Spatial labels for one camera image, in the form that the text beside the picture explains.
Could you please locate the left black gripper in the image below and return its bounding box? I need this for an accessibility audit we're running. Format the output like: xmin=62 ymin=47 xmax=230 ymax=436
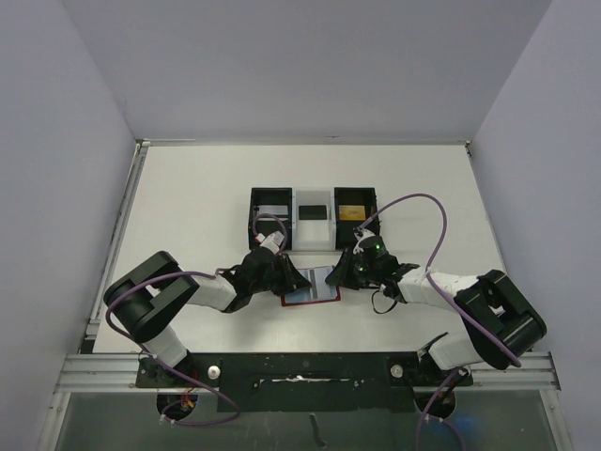
xmin=250 ymin=253 xmax=311 ymax=296

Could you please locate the silver magnetic stripe card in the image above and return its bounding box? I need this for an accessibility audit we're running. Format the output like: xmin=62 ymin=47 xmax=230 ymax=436
xmin=308 ymin=266 xmax=339 ymax=303

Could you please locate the red leather card holder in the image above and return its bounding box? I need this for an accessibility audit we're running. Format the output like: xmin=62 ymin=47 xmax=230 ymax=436
xmin=281 ymin=266 xmax=341 ymax=307

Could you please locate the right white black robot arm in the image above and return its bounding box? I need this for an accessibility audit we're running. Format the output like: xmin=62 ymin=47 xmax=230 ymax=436
xmin=326 ymin=233 xmax=547 ymax=384

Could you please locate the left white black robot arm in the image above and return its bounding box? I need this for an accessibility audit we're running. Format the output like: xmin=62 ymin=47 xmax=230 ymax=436
xmin=104 ymin=247 xmax=312 ymax=386

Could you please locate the gold VIP card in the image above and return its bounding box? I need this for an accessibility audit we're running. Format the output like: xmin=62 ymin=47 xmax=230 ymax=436
xmin=338 ymin=204 xmax=366 ymax=222

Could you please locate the black card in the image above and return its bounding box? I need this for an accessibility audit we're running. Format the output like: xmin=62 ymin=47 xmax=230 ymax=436
xmin=299 ymin=205 xmax=328 ymax=221

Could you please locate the white middle bin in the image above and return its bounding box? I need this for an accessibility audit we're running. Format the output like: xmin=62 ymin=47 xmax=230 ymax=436
xmin=292 ymin=187 xmax=335 ymax=252

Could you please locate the left black bin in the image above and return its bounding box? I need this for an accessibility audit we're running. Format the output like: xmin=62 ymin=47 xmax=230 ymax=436
xmin=248 ymin=187 xmax=293 ymax=251

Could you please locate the black bin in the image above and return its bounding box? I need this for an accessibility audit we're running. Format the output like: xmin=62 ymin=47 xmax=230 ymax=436
xmin=334 ymin=187 xmax=378 ymax=250
xmin=248 ymin=187 xmax=293 ymax=251

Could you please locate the right black bin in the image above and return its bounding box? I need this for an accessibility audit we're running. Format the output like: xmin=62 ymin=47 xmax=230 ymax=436
xmin=334 ymin=187 xmax=378 ymax=250

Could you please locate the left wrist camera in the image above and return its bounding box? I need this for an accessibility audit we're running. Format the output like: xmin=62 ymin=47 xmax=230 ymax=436
xmin=254 ymin=231 xmax=287 ymax=255

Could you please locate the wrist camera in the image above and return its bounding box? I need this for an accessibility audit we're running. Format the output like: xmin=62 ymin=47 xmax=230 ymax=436
xmin=353 ymin=228 xmax=388 ymax=259
xmin=254 ymin=231 xmax=287 ymax=255

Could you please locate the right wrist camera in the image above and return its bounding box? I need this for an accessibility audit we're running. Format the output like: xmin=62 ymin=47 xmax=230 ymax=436
xmin=353 ymin=228 xmax=388 ymax=259

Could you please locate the short black cable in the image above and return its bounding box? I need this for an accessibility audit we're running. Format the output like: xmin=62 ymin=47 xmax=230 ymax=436
xmin=371 ymin=288 xmax=400 ymax=315

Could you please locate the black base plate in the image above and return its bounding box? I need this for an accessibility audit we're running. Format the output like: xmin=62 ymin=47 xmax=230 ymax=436
xmin=135 ymin=351 xmax=449 ymax=413

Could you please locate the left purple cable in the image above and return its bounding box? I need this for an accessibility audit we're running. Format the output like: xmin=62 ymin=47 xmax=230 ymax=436
xmin=105 ymin=213 xmax=290 ymax=428

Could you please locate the aluminium left rail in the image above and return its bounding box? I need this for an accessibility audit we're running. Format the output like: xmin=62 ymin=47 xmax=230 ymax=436
xmin=84 ymin=140 xmax=149 ymax=341

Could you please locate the aluminium rail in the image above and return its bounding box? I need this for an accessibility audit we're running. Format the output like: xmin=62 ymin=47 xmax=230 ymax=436
xmin=84 ymin=140 xmax=149 ymax=341
xmin=54 ymin=350 xmax=562 ymax=394

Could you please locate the aluminium front rail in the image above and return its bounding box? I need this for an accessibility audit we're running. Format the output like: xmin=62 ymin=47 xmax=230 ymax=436
xmin=54 ymin=350 xmax=562 ymax=394

